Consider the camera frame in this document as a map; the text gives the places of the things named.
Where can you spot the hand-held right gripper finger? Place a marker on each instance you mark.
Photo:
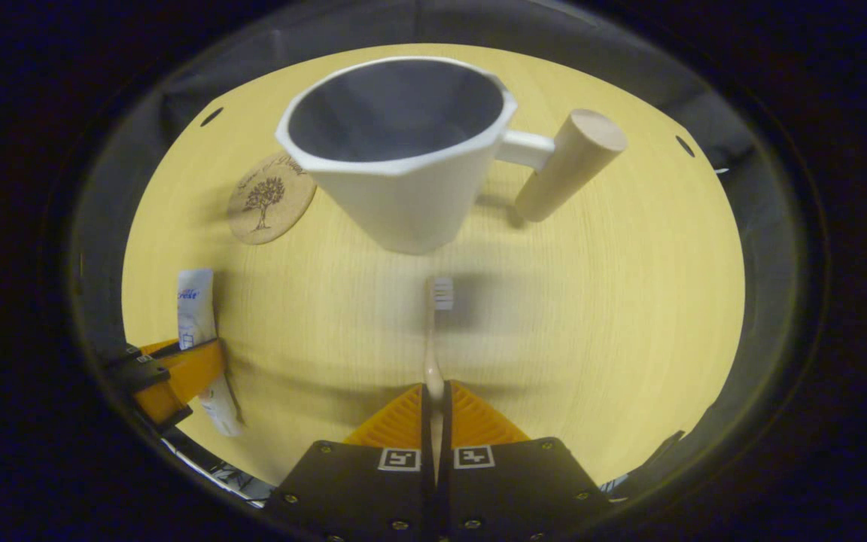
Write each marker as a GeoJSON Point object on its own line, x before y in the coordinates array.
{"type": "Point", "coordinates": [445, 489]}
{"type": "Point", "coordinates": [427, 489]}

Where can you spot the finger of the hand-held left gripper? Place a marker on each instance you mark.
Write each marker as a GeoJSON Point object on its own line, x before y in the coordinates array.
{"type": "Point", "coordinates": [177, 384]}

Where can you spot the white toothpaste tube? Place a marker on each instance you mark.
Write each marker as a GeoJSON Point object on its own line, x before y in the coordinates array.
{"type": "Point", "coordinates": [195, 309]}

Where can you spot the beige toothbrush with white bristles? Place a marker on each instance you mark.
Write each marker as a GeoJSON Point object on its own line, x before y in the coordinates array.
{"type": "Point", "coordinates": [433, 361]}

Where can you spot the round cork coaster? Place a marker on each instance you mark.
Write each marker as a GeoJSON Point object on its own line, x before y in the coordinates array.
{"type": "Point", "coordinates": [264, 207]}

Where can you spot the black backdrop cloth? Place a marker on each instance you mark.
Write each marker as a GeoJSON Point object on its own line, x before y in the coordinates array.
{"type": "Point", "coordinates": [629, 53]}

